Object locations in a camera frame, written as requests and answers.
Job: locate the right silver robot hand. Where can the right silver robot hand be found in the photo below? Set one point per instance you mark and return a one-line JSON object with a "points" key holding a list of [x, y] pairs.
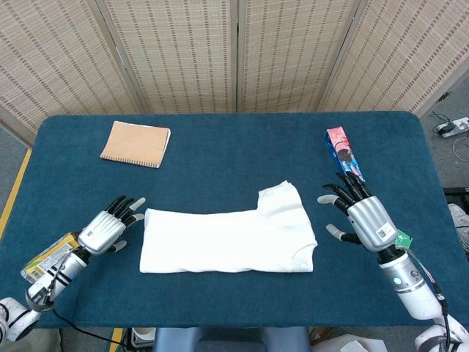
{"points": [[370, 223]]}

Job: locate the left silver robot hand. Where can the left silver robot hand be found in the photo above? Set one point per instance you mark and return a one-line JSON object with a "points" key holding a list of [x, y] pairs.
{"points": [[100, 234]]}

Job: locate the white t-shirt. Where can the white t-shirt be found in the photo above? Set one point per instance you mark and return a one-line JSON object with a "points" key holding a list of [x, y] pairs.
{"points": [[227, 238]]}

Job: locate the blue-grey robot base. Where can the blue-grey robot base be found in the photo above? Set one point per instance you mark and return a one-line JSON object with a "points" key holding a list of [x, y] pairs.
{"points": [[231, 339]]}

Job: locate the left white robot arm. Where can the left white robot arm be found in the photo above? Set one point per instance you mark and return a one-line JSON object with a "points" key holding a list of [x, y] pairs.
{"points": [[55, 282]]}

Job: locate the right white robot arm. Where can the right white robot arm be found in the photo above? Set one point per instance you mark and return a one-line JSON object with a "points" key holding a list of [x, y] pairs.
{"points": [[414, 293]]}

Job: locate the green sachet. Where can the green sachet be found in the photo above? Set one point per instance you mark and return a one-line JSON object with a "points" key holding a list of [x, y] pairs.
{"points": [[404, 239]]}

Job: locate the yellow-capped tea bottle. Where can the yellow-capped tea bottle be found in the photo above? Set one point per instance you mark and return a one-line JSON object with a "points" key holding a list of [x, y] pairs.
{"points": [[44, 258]]}

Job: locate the blue cookie box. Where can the blue cookie box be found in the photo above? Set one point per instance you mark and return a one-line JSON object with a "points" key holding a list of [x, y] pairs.
{"points": [[340, 150]]}

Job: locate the black stand base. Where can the black stand base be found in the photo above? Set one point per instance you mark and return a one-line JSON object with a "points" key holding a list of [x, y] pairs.
{"points": [[458, 194]]}

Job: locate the tan spiral notebook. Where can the tan spiral notebook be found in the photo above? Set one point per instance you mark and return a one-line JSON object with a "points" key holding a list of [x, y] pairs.
{"points": [[135, 143]]}

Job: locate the white power strip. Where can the white power strip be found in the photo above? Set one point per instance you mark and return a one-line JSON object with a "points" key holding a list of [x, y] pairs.
{"points": [[456, 126]]}

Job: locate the woven bamboo folding screen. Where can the woven bamboo folding screen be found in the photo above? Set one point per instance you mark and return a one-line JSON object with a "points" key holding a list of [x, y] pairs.
{"points": [[183, 55]]}

